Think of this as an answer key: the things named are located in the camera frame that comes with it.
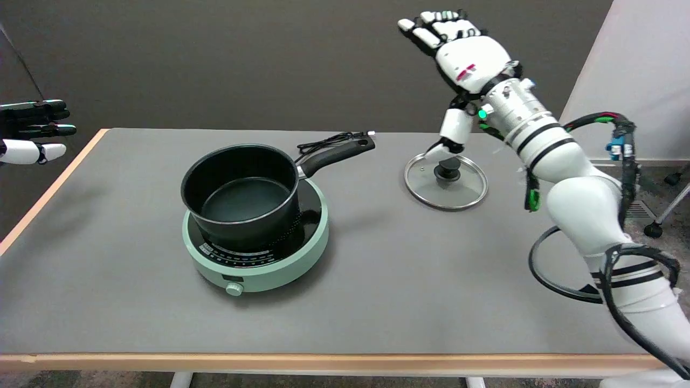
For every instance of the white table leg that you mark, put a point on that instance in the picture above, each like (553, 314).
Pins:
(180, 380)
(475, 382)

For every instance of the chair base with castors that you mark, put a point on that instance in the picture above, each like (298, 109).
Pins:
(653, 230)

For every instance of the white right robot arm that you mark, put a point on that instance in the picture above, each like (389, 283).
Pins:
(582, 205)

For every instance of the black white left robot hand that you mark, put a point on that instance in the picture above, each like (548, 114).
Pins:
(21, 152)

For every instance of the green induction cooker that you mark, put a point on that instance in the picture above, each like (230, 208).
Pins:
(269, 275)

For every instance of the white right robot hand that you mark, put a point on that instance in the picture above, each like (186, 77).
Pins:
(474, 56)

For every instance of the glass pot lid black knob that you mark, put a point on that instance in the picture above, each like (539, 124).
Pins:
(463, 188)

